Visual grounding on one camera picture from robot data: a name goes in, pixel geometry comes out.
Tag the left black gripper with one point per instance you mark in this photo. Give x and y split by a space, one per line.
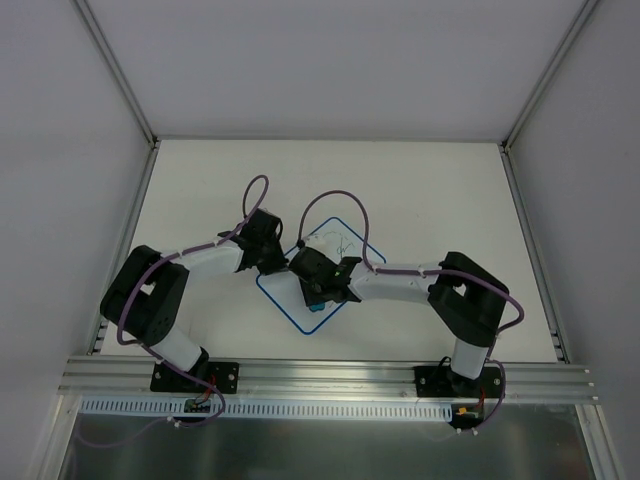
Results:
273 261

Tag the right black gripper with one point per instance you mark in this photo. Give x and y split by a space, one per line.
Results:
314 290

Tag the blue-framed small whiteboard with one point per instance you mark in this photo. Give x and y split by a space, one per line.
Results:
283 289

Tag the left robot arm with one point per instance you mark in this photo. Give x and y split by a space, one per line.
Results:
144 298

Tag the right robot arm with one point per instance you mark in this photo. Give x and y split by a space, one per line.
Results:
468 300

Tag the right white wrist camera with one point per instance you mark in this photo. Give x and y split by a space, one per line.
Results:
315 242

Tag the aluminium mounting rail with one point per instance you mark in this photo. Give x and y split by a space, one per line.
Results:
525 383

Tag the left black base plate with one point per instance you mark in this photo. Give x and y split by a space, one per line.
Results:
222 375

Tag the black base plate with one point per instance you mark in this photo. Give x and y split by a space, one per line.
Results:
441 382
222 375

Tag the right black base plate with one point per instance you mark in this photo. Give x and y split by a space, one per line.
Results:
441 382

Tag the white slotted cable duct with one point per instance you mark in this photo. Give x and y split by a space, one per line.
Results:
253 408

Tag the right aluminium frame post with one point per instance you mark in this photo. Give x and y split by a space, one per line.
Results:
524 154

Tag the aluminium frame post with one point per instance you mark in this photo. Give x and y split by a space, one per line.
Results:
134 150
524 154

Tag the left aluminium frame post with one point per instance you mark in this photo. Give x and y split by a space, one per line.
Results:
134 150

